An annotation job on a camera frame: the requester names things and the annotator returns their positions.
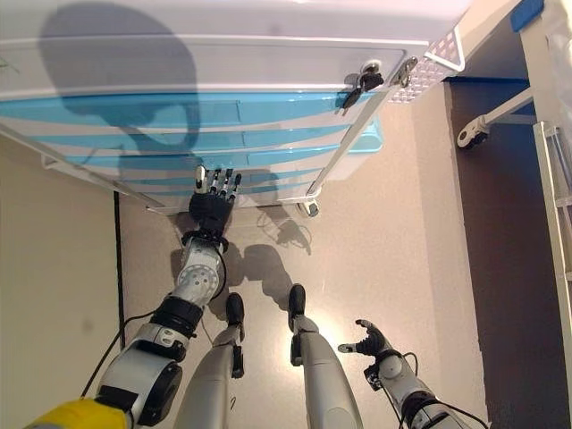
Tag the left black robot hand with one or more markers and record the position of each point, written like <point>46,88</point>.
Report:
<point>210,210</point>

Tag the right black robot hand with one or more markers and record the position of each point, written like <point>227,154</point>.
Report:
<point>373,344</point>

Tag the yellow shoulder padding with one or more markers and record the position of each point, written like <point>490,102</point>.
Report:
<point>80,415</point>

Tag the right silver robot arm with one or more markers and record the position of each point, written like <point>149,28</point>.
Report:
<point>397,373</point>

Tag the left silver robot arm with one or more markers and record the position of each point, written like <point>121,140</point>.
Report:
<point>134,371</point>

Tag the right grey robot leg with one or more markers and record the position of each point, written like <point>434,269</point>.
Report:
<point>326,380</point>

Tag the grey robot leg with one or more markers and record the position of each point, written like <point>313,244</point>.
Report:
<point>326,380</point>
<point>210,384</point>

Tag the right black robot foot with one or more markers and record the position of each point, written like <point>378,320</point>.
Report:
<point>297,304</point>

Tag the black robot foot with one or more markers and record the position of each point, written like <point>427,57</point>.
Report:
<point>234,310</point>
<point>297,304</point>

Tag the cart caster wheel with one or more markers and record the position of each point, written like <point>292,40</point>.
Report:
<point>309,208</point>

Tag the left black robot foot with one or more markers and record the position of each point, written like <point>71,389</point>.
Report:
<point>234,310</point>

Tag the left grey robot leg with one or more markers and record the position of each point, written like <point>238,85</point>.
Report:
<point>210,384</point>

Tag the white medical cart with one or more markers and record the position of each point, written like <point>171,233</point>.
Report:
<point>268,18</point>

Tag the black cart keys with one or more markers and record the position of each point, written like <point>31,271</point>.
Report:
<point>368,80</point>

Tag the bed caster wheel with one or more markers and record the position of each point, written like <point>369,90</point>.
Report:
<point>471,134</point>

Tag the silver cart latch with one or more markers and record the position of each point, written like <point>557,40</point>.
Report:
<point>406,71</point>

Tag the white perforated basket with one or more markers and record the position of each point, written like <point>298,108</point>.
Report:
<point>429,73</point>

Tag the white bed mattress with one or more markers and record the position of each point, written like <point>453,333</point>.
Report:
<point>561,53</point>

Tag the blue bed corner bumper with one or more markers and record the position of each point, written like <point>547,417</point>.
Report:
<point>527,13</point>

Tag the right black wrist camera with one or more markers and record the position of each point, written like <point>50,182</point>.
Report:
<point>373,377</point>

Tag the white bed side rail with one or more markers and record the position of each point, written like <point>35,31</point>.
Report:
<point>552,201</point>

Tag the white hospital bed frame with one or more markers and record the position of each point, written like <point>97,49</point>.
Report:
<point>532,67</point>

